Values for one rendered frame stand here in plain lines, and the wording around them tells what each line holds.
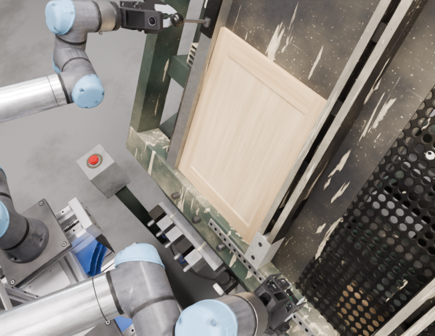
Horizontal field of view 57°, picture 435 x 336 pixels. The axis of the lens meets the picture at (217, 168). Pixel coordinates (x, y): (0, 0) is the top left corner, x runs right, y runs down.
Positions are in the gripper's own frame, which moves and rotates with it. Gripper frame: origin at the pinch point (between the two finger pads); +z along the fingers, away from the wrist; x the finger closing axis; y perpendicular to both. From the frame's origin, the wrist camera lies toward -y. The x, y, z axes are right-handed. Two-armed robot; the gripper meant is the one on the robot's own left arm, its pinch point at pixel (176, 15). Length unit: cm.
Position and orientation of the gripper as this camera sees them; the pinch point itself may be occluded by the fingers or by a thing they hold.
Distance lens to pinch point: 123.5
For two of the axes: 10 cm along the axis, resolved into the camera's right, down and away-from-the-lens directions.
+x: -0.4, 9.1, 4.1
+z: 7.2, -2.6, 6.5
